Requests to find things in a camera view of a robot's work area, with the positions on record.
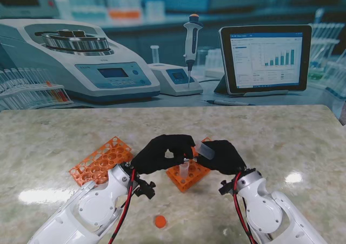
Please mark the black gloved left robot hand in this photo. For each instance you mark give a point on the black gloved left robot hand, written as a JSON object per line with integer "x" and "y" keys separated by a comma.
{"x": 154, "y": 160}

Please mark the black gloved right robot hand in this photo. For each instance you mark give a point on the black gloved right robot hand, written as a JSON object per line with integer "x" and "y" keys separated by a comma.
{"x": 227, "y": 160}

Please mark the clear plastic centrifuge tube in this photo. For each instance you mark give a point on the clear plastic centrifuge tube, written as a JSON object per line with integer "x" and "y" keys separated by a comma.
{"x": 206, "y": 150}
{"x": 183, "y": 171}

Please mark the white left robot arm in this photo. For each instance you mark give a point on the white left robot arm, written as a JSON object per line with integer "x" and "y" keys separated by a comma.
{"x": 94, "y": 211}

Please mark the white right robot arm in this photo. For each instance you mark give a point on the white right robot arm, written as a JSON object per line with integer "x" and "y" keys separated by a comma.
{"x": 266, "y": 211}

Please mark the orange plastic test tube rack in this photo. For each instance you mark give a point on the orange plastic test tube rack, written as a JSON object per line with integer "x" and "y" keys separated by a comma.
{"x": 81, "y": 179}
{"x": 173, "y": 178}

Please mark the orange screw cap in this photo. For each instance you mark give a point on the orange screw cap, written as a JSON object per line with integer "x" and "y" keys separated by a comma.
{"x": 160, "y": 221}

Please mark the printed laboratory backdrop poster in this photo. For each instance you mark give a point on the printed laboratory backdrop poster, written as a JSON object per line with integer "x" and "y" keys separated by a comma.
{"x": 173, "y": 38}

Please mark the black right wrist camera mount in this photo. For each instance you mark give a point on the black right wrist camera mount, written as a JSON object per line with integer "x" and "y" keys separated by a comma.
{"x": 226, "y": 188}

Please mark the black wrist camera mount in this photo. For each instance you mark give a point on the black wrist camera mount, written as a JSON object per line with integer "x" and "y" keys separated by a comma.
{"x": 226, "y": 188}
{"x": 146, "y": 190}

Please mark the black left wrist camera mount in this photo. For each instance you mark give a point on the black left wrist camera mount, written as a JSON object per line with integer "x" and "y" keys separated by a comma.
{"x": 146, "y": 190}

